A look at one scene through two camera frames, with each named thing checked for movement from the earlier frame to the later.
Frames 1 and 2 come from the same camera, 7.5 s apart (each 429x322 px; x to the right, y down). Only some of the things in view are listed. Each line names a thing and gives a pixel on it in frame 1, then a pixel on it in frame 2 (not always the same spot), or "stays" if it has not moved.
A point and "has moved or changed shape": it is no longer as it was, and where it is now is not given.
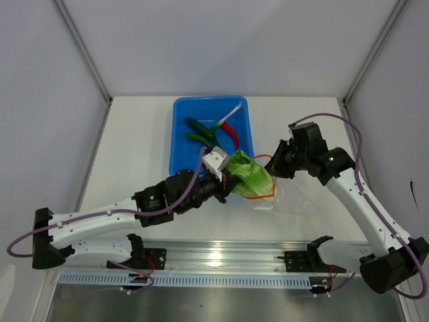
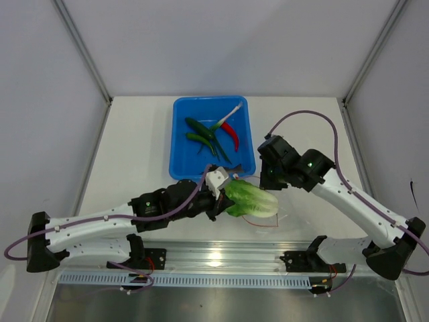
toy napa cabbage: x=255 y=179 to x=250 y=200
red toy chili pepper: x=228 y=127 stays
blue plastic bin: x=185 y=153 stays
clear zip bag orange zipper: x=264 y=202 has moved or changed shape
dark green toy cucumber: x=198 y=127 stays
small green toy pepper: x=190 y=136 stays
